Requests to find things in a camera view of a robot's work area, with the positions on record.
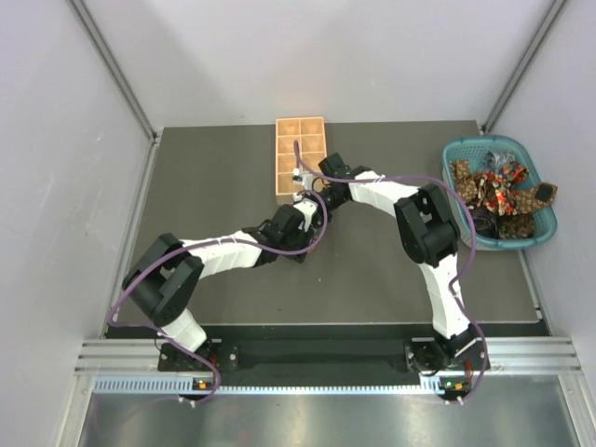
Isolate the colourful banana print tie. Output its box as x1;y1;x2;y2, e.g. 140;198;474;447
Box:
306;237;318;253

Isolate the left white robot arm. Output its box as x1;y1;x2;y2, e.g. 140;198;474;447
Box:
123;198;327;370

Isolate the blue grey tie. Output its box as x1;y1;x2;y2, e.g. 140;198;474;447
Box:
481;151;516;172

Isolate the grey slotted cable duct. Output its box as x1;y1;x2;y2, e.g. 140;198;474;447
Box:
93;375;466;396

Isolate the dark rolled tie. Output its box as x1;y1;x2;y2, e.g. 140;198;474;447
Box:
470;207;498;239

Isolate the red floral tie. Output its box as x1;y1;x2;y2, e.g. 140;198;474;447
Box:
476;162;529;216

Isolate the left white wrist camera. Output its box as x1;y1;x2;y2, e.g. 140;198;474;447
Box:
292;193;318;232

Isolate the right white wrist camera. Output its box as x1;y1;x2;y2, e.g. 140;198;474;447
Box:
291;168;315;190

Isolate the wooden eight-compartment box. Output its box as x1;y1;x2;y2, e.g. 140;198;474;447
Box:
275;116;330;206

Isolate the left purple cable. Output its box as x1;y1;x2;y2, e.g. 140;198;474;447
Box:
106;188;330;404

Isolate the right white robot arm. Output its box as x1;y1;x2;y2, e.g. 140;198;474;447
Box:
318;154;481;373

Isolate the purple cable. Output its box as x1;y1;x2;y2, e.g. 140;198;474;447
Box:
106;188;330;404
292;141;488;404

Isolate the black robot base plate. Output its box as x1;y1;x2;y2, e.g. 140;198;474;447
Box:
157;324;490;383

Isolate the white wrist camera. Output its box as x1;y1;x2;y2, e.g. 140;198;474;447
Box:
292;193;318;232
291;168;315;190

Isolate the teal plastic basket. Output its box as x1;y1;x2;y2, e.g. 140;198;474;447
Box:
442;136;557;251

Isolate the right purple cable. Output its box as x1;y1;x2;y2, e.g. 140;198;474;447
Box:
292;141;488;404

